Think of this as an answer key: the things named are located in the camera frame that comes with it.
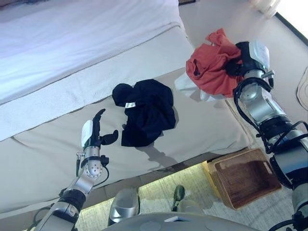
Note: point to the small beige outlined mat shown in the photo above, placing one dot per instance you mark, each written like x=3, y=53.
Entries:
x=303, y=86

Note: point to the orange shirt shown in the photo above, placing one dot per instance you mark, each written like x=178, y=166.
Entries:
x=211, y=69

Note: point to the large bed with bedding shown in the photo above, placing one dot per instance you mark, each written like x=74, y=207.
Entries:
x=204, y=125

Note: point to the silver robot leg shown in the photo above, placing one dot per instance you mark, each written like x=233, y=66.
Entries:
x=124, y=207
x=179, y=195

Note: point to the silver right robot leg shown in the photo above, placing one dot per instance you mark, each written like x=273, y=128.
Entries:
x=179, y=195

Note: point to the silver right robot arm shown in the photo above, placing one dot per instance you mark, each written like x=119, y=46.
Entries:
x=264, y=108

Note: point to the white garment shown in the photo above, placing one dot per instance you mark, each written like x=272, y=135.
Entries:
x=185, y=84

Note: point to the beige bed frame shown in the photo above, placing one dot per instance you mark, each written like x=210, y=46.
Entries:
x=149, y=178

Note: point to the black garment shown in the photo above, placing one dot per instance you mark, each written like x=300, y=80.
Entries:
x=149, y=113

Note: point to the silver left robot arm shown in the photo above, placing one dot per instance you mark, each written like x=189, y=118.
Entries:
x=81, y=185

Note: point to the woven wooden basket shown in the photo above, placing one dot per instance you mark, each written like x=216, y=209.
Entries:
x=245, y=178

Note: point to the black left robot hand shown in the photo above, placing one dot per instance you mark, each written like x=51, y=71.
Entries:
x=90, y=134

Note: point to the white duvet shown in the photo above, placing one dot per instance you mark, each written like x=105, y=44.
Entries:
x=72, y=43

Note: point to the silver left robot leg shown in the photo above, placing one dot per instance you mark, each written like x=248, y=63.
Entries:
x=124, y=207

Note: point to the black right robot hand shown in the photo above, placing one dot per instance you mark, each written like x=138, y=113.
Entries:
x=255, y=55

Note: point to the grey robot torso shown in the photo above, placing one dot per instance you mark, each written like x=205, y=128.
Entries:
x=180, y=223

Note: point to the white textured blanket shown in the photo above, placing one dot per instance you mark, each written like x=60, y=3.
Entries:
x=96, y=81

